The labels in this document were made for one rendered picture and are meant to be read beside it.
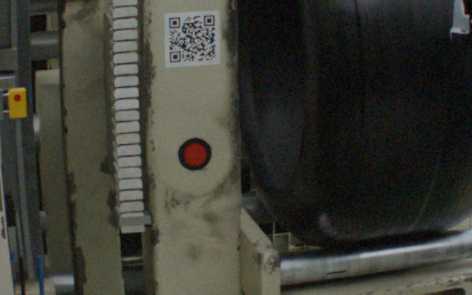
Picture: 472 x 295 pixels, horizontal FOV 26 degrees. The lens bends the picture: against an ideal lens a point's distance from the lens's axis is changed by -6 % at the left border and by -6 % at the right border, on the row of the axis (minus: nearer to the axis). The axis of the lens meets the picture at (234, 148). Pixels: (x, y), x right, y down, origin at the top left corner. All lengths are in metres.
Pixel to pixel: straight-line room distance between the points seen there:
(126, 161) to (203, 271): 0.20
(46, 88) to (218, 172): 0.83
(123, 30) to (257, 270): 0.37
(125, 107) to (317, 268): 0.34
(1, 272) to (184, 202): 0.75
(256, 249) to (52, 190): 0.89
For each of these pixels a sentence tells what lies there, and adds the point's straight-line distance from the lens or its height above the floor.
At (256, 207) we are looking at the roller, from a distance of 1.75.
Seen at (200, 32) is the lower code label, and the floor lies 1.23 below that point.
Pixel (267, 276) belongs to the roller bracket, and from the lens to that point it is 1.45.
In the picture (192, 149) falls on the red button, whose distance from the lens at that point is 1.48.
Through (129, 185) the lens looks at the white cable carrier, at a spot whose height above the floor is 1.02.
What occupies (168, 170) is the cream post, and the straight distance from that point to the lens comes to 1.49.
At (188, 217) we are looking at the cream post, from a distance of 1.51.
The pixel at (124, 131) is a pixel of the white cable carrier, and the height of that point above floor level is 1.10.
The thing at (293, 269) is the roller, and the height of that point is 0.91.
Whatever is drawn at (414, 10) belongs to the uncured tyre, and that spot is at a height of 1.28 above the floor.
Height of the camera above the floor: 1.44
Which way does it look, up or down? 14 degrees down
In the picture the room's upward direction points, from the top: 1 degrees counter-clockwise
